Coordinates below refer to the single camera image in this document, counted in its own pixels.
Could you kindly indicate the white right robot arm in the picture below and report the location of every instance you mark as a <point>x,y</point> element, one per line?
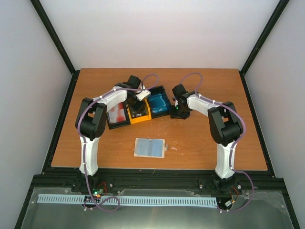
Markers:
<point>226,128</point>

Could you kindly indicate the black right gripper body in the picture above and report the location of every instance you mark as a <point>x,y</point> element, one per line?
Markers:
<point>179,113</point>

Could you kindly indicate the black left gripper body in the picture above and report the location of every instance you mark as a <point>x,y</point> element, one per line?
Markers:
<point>131,103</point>

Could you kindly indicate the black bin with blue cards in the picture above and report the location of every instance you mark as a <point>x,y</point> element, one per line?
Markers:
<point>160,90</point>

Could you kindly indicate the light blue slotted cable duct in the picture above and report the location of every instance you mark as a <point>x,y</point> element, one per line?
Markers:
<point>131,201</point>

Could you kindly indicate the black vip card stack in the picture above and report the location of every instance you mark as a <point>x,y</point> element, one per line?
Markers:
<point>139,113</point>

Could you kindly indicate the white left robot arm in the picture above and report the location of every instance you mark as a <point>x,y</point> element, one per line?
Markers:
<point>91,120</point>

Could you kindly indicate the blue card stack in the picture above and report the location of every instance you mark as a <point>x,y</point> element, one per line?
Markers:
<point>157,103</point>

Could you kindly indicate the yellow plastic bin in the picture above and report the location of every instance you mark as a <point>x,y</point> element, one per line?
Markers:
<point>141,119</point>

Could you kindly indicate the red white card stack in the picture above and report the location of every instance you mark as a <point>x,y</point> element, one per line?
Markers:
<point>117,114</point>

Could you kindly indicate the black aluminium table frame rail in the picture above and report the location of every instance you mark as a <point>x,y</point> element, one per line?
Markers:
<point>198,181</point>

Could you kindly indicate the black bin with red cards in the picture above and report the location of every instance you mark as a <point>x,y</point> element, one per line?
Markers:
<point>121,124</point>

